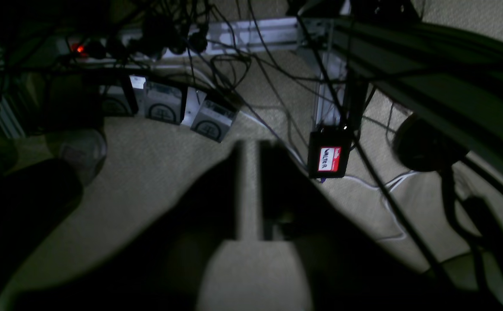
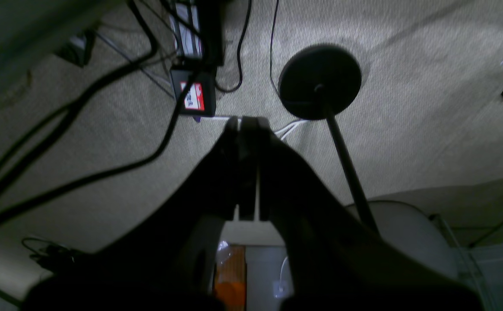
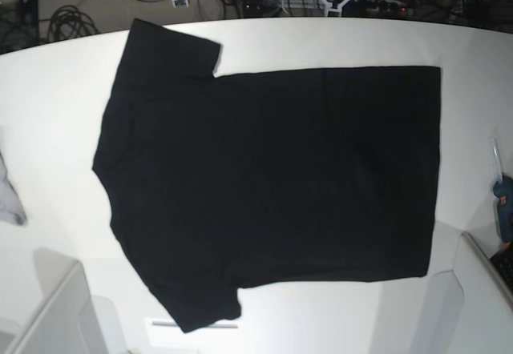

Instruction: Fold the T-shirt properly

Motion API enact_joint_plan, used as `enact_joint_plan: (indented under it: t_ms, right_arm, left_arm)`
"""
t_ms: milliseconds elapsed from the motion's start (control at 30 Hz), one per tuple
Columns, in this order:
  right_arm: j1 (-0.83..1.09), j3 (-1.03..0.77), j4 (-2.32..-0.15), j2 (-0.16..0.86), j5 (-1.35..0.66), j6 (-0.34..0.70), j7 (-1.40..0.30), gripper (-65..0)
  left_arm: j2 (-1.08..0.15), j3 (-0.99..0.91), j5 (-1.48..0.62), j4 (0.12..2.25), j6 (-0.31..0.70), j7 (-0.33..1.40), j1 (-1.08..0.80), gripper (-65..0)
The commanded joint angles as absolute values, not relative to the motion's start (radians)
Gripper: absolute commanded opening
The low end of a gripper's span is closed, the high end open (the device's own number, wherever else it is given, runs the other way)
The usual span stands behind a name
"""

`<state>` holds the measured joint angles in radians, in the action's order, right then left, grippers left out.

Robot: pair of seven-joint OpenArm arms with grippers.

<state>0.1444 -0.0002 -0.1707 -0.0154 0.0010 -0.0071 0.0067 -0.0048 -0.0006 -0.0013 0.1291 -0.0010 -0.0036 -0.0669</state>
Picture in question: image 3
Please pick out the blue glue gun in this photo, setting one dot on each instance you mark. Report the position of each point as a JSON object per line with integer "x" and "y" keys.
{"x": 502, "y": 190}

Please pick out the black keyboard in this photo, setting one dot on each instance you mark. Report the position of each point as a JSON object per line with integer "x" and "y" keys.
{"x": 503, "y": 263}

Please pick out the black T-shirt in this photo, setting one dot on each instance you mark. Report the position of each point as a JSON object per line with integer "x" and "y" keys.
{"x": 223, "y": 183}

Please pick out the grey cloth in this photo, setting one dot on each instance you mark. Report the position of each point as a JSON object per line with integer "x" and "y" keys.
{"x": 12, "y": 210}

